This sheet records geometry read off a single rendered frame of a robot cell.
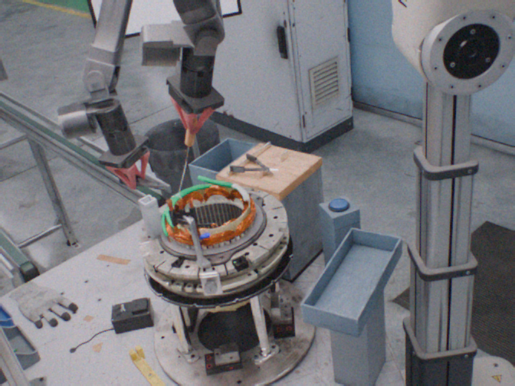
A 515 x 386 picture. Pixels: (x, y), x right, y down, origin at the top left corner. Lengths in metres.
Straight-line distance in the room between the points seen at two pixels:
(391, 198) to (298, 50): 0.99
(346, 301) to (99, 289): 0.80
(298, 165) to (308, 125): 2.18
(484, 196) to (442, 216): 2.03
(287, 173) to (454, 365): 0.63
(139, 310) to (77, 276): 0.34
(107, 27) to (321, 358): 0.83
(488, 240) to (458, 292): 1.56
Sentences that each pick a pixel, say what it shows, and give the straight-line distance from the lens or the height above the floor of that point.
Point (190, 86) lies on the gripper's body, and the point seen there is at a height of 1.44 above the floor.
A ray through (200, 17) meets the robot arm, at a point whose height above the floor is 1.57.
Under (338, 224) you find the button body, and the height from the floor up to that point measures 1.01.
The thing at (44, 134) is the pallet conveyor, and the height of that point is 0.76.
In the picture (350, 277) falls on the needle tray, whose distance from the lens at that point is 1.19.
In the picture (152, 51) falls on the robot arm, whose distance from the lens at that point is 1.00.
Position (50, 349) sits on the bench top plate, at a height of 0.78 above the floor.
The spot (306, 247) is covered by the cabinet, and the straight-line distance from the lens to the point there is 1.57.
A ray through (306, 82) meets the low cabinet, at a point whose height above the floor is 0.48.
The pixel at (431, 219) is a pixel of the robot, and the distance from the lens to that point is 1.29.
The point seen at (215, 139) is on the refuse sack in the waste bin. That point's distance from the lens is 2.91.
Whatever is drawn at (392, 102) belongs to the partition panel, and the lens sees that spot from 3.87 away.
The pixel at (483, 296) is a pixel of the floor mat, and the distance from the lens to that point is 2.68.
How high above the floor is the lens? 1.80
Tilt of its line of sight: 32 degrees down
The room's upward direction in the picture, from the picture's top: 9 degrees counter-clockwise
